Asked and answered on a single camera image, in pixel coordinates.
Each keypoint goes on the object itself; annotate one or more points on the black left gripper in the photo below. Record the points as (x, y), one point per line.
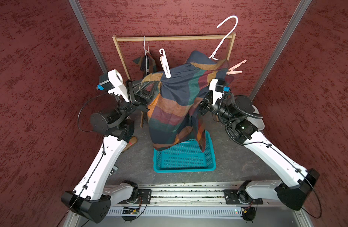
(139, 93)

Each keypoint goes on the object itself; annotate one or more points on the teal plastic basket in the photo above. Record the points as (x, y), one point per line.
(186, 157)

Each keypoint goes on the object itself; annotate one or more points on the aluminium corner post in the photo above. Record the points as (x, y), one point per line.
(288, 32)
(78, 11)

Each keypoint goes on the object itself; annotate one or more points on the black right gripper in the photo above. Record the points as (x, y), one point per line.
(206, 103)

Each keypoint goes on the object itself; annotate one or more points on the wooden clothes rack frame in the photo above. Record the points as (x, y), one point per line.
(117, 40)

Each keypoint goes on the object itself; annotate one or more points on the white wire hanger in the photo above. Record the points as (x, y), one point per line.
(212, 56)
(146, 52)

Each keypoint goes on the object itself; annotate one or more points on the pink clothespin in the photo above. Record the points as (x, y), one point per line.
(234, 70)

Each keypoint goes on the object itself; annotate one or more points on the white clothespin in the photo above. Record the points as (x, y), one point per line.
(164, 63)

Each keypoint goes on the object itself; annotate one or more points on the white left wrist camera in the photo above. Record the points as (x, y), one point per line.
(112, 83)

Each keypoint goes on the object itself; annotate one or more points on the aluminium corner post left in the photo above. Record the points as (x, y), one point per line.
(78, 11)

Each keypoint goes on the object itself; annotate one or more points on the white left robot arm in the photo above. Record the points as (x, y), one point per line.
(103, 153)

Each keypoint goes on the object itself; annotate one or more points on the plaid long-sleeve shirt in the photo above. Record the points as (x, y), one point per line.
(173, 115)

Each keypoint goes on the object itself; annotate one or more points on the aluminium corner post right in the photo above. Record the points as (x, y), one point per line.
(288, 32)

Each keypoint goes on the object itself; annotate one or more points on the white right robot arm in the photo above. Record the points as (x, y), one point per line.
(243, 125)

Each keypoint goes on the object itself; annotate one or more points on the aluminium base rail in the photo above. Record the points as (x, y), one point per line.
(194, 200)

